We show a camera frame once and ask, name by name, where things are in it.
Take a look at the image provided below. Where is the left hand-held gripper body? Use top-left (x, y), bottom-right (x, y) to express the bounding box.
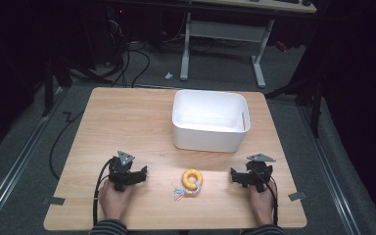
top-left (108, 150), bottom-right (136, 192)

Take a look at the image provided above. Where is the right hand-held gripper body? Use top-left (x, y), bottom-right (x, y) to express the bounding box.
top-left (246, 153), bottom-right (277, 194)

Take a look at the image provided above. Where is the person's right hand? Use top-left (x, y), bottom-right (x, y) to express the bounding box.
top-left (249, 181), bottom-right (277, 227)

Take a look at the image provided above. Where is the person's left hand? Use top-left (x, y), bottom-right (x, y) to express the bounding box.
top-left (98, 179), bottom-right (135, 221)

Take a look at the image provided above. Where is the grey tape strip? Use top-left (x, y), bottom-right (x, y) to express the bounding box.
top-left (287, 191), bottom-right (307, 203)
top-left (41, 195), bottom-right (67, 207)

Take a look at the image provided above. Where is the white plastic bin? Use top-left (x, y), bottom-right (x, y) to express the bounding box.
top-left (171, 88), bottom-right (252, 154)

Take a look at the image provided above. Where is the black metal stand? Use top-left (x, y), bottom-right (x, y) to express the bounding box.
top-left (263, 48), bottom-right (328, 139)
top-left (41, 55), bottom-right (114, 118)

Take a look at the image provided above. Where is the small red object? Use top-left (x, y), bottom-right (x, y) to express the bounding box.
top-left (275, 40), bottom-right (289, 53)

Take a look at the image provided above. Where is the dark computer tower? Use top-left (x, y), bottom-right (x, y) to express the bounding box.
top-left (106, 4), bottom-right (130, 67)

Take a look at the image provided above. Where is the right hand-held gripper black cable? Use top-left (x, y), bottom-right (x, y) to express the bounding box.
top-left (252, 167), bottom-right (280, 227)

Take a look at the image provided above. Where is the hand-held gripper black cable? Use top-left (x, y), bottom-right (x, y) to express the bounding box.
top-left (252, 167), bottom-right (280, 227)
top-left (92, 159), bottom-right (114, 227)

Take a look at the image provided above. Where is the left hand-held gripper black cable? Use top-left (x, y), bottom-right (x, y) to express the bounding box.
top-left (92, 159), bottom-right (114, 227)

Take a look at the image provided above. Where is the yellow ring rope toy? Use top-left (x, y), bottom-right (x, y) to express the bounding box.
top-left (173, 168), bottom-right (205, 202)

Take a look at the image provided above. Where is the black floor cable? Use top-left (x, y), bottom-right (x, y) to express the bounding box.
top-left (48, 111), bottom-right (86, 181)

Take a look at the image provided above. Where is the metal floor rail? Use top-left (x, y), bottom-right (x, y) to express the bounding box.
top-left (0, 86), bottom-right (69, 235)
top-left (297, 103), bottom-right (364, 235)

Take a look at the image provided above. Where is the bundle of black cables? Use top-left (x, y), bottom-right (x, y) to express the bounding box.
top-left (104, 19), bottom-right (152, 89)

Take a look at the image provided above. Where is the white metal frame desk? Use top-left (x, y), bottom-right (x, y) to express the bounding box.
top-left (179, 0), bottom-right (318, 89)

